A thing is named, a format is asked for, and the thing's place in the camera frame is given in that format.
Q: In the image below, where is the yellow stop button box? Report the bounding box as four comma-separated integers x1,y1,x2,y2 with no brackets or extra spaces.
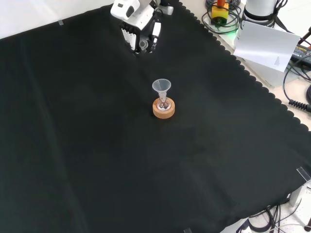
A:
211,0,229,27

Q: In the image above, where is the pale folded board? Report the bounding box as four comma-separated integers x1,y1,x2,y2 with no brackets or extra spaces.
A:
233,20,301,73

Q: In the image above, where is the clear plastic funnel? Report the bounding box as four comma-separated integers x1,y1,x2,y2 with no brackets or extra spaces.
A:
152,78,172,103

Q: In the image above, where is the black ribbed cable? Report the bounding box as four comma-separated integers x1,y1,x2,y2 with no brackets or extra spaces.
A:
288,99,311,112

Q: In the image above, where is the black table cloth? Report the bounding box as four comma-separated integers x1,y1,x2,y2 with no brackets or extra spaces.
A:
0,0,311,233

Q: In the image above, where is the round cork ring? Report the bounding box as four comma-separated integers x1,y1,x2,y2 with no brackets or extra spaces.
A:
152,97,175,120

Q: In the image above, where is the black power adapter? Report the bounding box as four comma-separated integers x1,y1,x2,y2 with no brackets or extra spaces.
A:
290,44,311,63

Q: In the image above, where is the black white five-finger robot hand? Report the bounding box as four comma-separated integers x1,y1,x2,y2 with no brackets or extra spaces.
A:
110,0,162,56

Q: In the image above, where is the clear round-bottom flask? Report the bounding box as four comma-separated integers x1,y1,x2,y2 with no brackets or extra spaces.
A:
156,96,171,112

